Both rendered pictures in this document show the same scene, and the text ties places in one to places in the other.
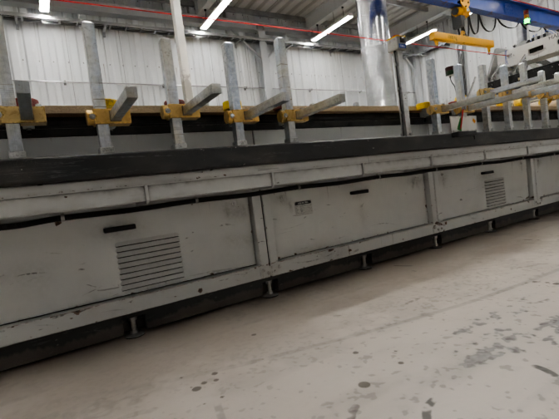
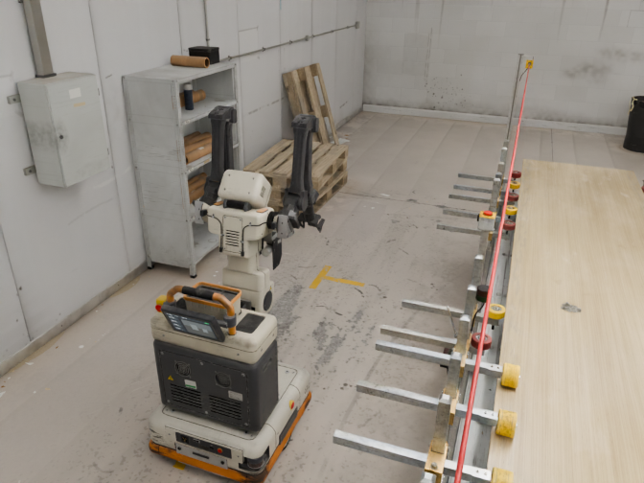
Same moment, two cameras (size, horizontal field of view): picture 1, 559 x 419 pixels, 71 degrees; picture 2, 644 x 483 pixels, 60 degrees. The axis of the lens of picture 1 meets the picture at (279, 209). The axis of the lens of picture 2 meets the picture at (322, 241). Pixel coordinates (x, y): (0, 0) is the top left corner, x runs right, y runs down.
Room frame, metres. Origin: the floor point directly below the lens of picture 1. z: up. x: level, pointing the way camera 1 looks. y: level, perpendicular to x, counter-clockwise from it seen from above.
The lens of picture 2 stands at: (3.46, -2.84, 2.23)
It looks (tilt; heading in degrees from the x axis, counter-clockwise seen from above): 26 degrees down; 141
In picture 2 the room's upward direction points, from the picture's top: 1 degrees clockwise
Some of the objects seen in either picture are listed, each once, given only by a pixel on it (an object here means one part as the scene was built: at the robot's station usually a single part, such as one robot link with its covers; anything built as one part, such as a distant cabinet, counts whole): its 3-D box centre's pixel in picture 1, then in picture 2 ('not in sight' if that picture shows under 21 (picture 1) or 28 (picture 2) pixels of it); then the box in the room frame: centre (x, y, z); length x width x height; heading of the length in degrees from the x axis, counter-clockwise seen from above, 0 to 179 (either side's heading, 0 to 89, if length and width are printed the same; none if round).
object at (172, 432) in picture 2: not in sight; (203, 444); (1.63, -2.03, 0.23); 0.41 x 0.02 x 0.08; 30
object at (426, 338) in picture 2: (487, 104); (431, 339); (2.27, -1.26, 0.84); 0.43 x 0.03 x 0.04; 31
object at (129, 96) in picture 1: (118, 111); (484, 190); (1.27, 0.47, 0.82); 0.43 x 0.03 x 0.04; 31
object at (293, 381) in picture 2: not in sight; (234, 408); (1.44, -1.76, 0.16); 0.67 x 0.64 x 0.25; 120
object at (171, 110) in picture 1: (180, 111); not in sight; (1.47, 0.32, 0.84); 0.14 x 0.06 x 0.05; 121
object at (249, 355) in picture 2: not in sight; (219, 352); (1.49, -1.84, 0.59); 0.55 x 0.34 x 0.83; 30
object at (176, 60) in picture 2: not in sight; (190, 61); (-0.67, -0.81, 1.59); 0.30 x 0.08 x 0.08; 31
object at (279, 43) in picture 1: (285, 94); (491, 216); (1.71, -0.09, 0.92); 0.04 x 0.04 x 0.48; 31
